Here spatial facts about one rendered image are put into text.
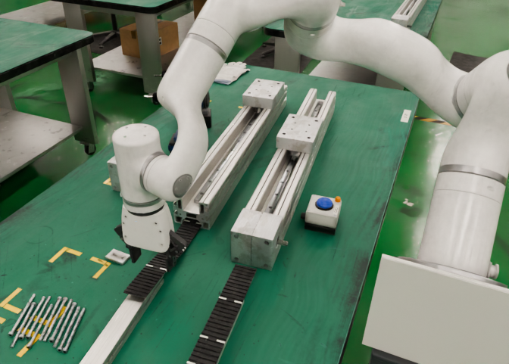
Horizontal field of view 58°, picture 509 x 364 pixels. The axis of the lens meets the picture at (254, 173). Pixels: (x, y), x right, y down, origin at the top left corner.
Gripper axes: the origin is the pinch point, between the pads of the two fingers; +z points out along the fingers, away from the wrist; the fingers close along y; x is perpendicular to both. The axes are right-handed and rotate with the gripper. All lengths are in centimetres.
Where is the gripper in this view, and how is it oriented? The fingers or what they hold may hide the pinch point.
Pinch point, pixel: (153, 259)
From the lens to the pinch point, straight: 105.5
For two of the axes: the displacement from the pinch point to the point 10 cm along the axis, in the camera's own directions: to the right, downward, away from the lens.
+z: -0.2, 8.3, 5.5
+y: 9.5, 1.8, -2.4
